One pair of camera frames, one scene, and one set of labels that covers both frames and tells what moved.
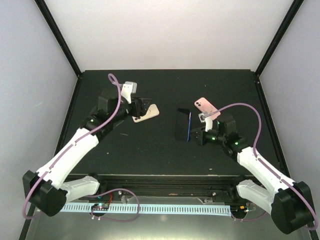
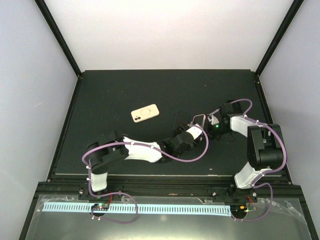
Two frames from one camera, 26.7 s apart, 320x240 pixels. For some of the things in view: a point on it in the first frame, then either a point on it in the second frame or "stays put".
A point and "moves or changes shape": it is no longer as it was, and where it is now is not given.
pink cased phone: [205, 106] -> [199, 119]
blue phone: [188, 137] moves or changes shape
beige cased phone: [152, 111] stays put
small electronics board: [100, 207] stays put
